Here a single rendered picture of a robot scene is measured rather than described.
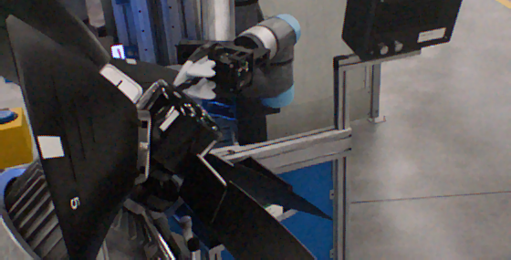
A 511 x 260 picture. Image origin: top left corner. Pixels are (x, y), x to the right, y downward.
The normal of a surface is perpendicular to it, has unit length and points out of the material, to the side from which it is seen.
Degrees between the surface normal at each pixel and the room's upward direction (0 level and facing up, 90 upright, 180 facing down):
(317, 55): 90
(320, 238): 90
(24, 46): 67
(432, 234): 0
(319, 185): 90
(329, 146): 90
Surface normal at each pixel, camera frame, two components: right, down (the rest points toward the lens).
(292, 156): 0.33, 0.40
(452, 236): -0.07, -0.89
